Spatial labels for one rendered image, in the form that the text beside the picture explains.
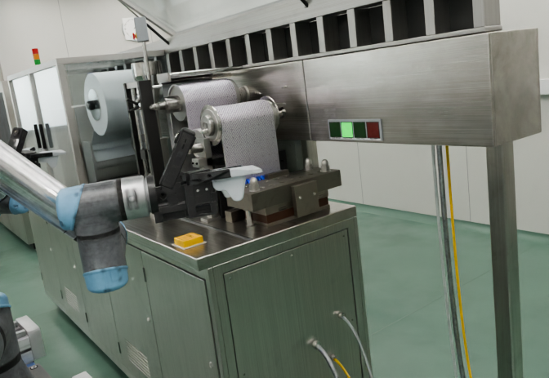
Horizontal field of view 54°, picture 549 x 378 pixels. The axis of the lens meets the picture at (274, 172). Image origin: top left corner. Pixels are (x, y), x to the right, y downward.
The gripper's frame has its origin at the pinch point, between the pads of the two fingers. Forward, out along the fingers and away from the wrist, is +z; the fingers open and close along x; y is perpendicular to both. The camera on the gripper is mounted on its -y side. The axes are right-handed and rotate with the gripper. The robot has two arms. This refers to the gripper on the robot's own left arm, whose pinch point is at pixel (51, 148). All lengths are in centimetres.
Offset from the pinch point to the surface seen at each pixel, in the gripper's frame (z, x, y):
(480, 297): 166, 145, 105
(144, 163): 31.9, 16.4, 10.4
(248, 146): 31, 65, -1
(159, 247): -4, 49, 29
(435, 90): 18, 131, -24
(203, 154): 23, 50, 2
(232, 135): 25, 61, -6
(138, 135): 33.7, 12.9, -0.5
